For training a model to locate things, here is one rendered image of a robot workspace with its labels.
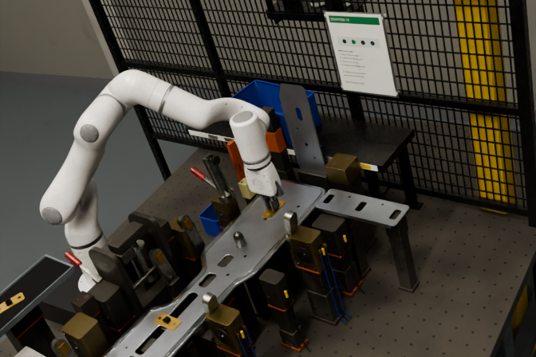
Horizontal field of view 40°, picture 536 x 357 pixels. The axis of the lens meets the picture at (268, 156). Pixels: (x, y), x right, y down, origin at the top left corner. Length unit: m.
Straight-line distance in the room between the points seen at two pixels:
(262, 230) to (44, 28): 4.27
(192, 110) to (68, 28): 4.03
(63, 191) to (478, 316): 1.33
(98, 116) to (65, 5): 3.80
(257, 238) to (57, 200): 0.65
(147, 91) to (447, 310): 1.10
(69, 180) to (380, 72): 1.06
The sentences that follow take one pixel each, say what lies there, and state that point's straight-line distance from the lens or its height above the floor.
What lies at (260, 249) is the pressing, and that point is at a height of 1.00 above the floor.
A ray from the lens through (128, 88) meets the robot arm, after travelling 2.11.
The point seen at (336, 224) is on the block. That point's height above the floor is 0.98.
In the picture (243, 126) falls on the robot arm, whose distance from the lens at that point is 2.04.
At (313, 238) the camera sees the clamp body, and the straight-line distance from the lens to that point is 2.12.
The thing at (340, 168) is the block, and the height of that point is 1.06.
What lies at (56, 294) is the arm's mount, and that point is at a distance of 2.75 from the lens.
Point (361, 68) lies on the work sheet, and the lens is 2.48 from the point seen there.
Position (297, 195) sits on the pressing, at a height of 1.00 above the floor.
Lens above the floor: 2.38
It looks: 32 degrees down
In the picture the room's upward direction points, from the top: 18 degrees counter-clockwise
